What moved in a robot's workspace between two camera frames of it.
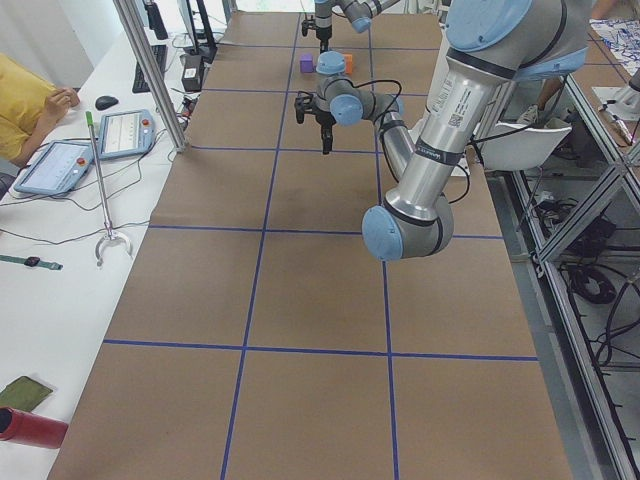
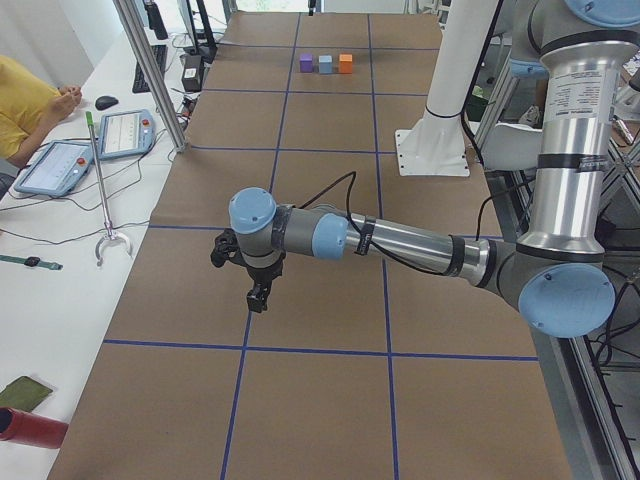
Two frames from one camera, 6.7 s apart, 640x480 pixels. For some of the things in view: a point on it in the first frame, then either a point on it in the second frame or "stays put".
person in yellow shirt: [30, 108] stays put
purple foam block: [306, 63] stays put
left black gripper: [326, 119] -> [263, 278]
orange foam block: [348, 63] stays put
